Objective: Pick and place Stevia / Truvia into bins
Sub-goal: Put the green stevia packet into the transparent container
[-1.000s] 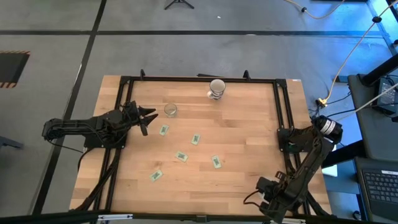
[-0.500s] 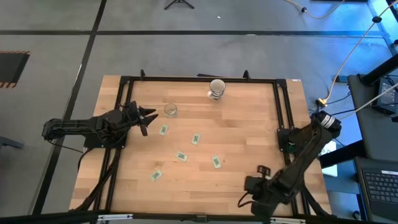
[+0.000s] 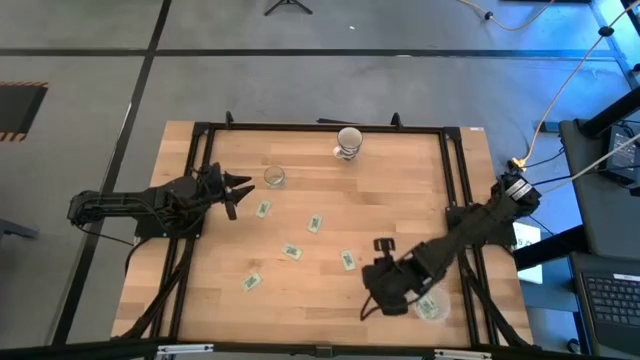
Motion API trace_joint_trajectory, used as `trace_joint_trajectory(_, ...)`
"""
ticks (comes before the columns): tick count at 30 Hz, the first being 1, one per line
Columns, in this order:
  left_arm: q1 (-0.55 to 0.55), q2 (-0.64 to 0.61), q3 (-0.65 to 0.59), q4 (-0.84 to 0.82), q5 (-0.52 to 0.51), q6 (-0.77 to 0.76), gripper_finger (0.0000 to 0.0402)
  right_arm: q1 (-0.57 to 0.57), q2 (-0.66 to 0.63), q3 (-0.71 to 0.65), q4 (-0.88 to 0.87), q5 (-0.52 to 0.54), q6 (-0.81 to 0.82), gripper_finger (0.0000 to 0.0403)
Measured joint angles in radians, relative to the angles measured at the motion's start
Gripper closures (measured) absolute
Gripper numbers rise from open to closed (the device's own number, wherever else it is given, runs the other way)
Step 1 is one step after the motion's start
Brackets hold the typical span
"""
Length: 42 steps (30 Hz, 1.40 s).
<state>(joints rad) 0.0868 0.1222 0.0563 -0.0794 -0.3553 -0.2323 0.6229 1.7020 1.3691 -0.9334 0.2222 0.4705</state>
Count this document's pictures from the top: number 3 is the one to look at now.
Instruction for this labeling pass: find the clear glass cup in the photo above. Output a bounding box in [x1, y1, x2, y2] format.
[263, 165, 287, 190]

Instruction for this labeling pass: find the black device with white label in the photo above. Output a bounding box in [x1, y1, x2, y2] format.
[598, 123, 640, 197]

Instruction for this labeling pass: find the black aluminium table frame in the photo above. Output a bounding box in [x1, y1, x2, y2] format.
[112, 110, 536, 351]

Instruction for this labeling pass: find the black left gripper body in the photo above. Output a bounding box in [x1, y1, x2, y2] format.
[197, 161, 239, 222]

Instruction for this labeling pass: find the white paper sheet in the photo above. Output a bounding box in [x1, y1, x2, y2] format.
[512, 221, 545, 285]

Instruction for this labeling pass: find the black rig crossbar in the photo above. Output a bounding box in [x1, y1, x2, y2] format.
[0, 338, 640, 360]

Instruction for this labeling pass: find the black desk leg beam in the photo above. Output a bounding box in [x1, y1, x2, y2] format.
[579, 85, 640, 140]
[513, 224, 590, 272]

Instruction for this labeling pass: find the clear plastic container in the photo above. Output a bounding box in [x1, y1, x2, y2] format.
[412, 284, 451, 323]

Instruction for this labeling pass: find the grey furniture leg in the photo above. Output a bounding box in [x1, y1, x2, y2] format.
[0, 217, 40, 242]

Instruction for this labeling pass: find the white cable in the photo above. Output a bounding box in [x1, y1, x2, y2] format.
[537, 132, 640, 195]

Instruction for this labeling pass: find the black tripod stand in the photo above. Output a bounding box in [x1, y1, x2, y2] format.
[263, 0, 314, 17]

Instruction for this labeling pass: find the black mat with orange stripes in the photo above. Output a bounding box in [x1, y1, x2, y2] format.
[0, 81, 50, 143]

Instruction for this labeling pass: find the silver metal bracket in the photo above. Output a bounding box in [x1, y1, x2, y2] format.
[156, 343, 215, 357]
[432, 348, 494, 360]

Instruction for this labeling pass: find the laptop keyboard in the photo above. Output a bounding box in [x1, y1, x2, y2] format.
[574, 269, 640, 359]

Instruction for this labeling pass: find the yellow cable with black ball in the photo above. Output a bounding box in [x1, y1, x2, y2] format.
[509, 0, 640, 171]
[455, 0, 557, 32]

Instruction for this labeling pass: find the white mug with dark pattern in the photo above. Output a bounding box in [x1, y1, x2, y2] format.
[333, 126, 365, 162]

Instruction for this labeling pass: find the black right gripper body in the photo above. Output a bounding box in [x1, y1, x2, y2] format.
[361, 249, 427, 307]

